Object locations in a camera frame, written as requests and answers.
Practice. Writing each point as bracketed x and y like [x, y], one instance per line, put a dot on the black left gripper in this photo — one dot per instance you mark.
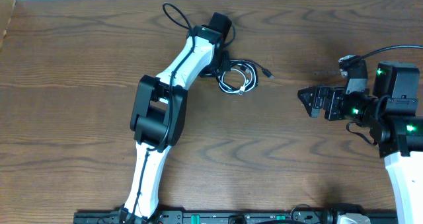
[227, 63]

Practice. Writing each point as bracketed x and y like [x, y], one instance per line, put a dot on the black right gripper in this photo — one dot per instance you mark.
[331, 104]

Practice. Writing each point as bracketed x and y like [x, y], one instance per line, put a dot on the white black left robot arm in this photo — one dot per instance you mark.
[159, 112]

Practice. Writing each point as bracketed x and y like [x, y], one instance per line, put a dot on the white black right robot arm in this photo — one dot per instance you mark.
[389, 112]

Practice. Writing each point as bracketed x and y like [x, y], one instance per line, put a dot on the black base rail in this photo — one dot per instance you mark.
[183, 217]

